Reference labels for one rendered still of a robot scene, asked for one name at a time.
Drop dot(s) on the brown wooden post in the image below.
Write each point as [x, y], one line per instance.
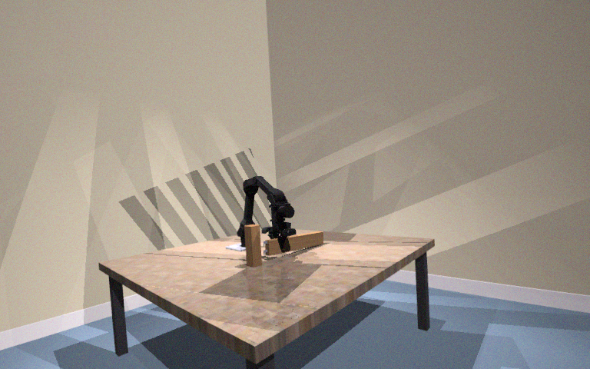
[252, 245]

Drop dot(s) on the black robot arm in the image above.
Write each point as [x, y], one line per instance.
[279, 204]

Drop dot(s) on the light wooden board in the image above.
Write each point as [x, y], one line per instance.
[293, 243]

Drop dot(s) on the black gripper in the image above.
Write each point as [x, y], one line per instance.
[278, 228]

